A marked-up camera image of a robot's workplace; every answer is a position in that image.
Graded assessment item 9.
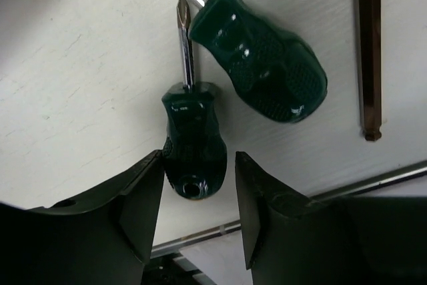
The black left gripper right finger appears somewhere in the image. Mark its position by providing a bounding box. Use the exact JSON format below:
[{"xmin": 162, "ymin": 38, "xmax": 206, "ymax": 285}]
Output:
[{"xmin": 235, "ymin": 152, "xmax": 426, "ymax": 284}]

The long dark hex key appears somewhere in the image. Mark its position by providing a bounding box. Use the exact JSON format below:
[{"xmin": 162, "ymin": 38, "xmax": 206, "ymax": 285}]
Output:
[{"xmin": 355, "ymin": 0, "xmax": 382, "ymax": 142}]

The green screwdriver orange cap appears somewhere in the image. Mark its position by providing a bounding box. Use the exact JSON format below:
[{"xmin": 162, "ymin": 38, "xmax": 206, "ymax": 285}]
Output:
[{"xmin": 161, "ymin": 0, "xmax": 228, "ymax": 200}]

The green stubby screwdriver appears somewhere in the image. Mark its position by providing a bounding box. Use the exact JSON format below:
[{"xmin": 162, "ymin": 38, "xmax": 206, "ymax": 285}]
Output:
[{"xmin": 189, "ymin": 0, "xmax": 328, "ymax": 123}]

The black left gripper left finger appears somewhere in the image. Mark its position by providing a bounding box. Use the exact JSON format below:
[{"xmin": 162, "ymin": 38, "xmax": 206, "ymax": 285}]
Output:
[{"xmin": 1, "ymin": 150, "xmax": 164, "ymax": 284}]

